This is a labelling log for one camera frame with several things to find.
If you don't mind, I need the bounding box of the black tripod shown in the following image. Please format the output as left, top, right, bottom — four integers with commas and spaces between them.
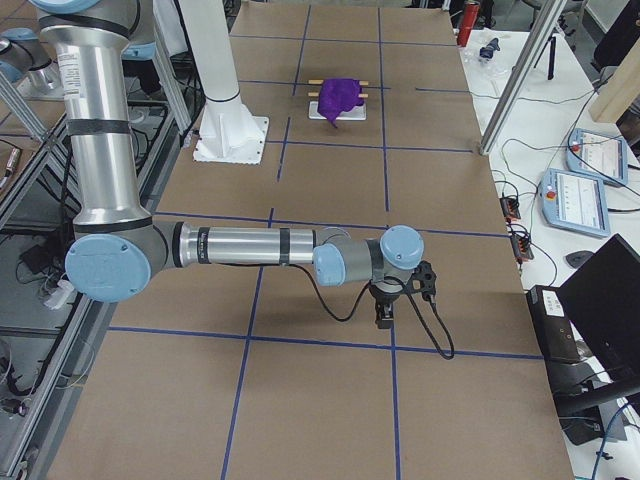
534, 35, 557, 81

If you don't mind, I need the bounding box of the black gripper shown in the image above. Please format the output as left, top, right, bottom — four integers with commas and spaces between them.
368, 279, 410, 329

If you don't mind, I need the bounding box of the white towel rack base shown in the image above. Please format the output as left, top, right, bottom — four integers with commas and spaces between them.
308, 100, 369, 122

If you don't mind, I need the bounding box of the teach pendant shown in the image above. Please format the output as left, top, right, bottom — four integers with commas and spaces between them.
539, 168, 611, 238
566, 128, 629, 187

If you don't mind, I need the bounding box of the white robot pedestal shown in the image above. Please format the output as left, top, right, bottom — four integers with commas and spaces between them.
179, 0, 269, 165

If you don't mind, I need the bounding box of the aluminium frame post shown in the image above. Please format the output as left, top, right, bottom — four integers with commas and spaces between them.
479, 0, 566, 155

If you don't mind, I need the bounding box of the teach pendant far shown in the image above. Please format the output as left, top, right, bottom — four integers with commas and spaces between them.
566, 128, 629, 187

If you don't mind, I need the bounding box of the red bottle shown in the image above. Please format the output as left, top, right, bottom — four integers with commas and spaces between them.
457, 0, 481, 47

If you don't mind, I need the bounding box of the folded blue umbrella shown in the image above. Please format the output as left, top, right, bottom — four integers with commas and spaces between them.
479, 37, 500, 61

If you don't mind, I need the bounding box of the black computer box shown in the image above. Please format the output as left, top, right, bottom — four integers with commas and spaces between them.
526, 285, 581, 364

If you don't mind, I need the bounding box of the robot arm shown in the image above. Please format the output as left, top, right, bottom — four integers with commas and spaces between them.
36, 1, 436, 329

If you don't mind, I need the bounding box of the wooden rack bar lower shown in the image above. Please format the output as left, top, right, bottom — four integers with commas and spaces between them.
307, 91, 369, 100

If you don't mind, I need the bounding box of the black computer mouse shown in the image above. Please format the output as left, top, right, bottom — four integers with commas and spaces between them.
565, 250, 594, 269

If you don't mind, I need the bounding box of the teach pendant near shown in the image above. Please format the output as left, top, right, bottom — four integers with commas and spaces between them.
539, 168, 611, 238

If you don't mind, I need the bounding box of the purple towel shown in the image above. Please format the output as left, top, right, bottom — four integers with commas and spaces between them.
317, 83, 364, 128

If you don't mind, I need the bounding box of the black monitor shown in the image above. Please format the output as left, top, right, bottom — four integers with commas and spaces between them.
557, 234, 639, 380

